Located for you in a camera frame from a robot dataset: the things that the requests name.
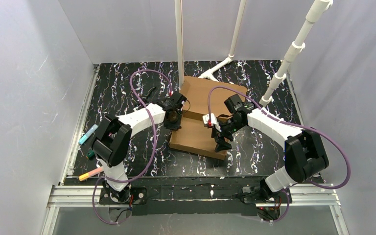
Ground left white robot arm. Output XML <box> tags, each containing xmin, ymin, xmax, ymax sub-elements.
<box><xmin>87</xmin><ymin>92</ymin><xmax>187</xmax><ymax>204</ymax></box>

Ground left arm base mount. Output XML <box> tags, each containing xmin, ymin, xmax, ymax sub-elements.
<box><xmin>98</xmin><ymin>186</ymin><xmax>148</xmax><ymax>209</ymax></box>

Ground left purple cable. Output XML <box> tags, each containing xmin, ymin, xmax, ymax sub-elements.
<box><xmin>92</xmin><ymin>69</ymin><xmax>176</xmax><ymax>226</ymax></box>

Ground brown cardboard box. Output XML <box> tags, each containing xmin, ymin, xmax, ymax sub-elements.
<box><xmin>169</xmin><ymin>76</ymin><xmax>247</xmax><ymax>160</ymax></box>

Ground white PVC pipe frame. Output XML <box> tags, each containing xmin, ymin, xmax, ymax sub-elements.
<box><xmin>174</xmin><ymin>0</ymin><xmax>334</xmax><ymax>108</ymax></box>

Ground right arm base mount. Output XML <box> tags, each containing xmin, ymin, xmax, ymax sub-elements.
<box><xmin>234</xmin><ymin>183</ymin><xmax>291</xmax><ymax>223</ymax></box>

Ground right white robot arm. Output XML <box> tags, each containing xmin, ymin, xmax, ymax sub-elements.
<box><xmin>203</xmin><ymin>94</ymin><xmax>329</xmax><ymax>198</ymax></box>

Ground blue pen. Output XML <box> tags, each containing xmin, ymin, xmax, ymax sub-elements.
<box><xmin>78</xmin><ymin>124</ymin><xmax>98</xmax><ymax>145</ymax></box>

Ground aluminium table frame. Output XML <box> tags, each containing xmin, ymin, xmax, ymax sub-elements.
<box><xmin>48</xmin><ymin>74</ymin><xmax>338</xmax><ymax>234</ymax></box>

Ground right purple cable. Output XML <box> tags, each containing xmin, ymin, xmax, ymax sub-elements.
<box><xmin>207</xmin><ymin>86</ymin><xmax>352</xmax><ymax>224</ymax></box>

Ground purple cable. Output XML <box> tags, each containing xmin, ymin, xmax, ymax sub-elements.
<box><xmin>207</xmin><ymin>86</ymin><xmax>352</xmax><ymax>224</ymax></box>
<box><xmin>92</xmin><ymin>69</ymin><xmax>176</xmax><ymax>226</ymax></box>

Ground orange small object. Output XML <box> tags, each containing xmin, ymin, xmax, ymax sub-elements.
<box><xmin>79</xmin><ymin>166</ymin><xmax>104</xmax><ymax>182</ymax></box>

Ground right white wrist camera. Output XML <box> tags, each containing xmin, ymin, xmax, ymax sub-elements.
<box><xmin>202</xmin><ymin>113</ymin><xmax>221</xmax><ymax>132</ymax></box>

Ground black pliers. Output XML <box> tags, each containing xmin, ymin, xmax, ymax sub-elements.
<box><xmin>141</xmin><ymin>87</ymin><xmax>157</xmax><ymax>104</ymax></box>

